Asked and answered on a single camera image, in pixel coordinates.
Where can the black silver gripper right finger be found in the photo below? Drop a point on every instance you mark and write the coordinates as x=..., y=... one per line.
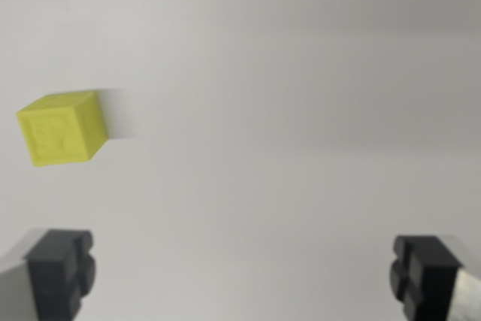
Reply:
x=428, y=279

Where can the black silver gripper left finger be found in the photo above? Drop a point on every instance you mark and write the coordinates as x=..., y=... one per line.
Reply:
x=52, y=276

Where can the yellow embossed cube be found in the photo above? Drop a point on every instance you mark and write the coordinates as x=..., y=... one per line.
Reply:
x=60, y=133

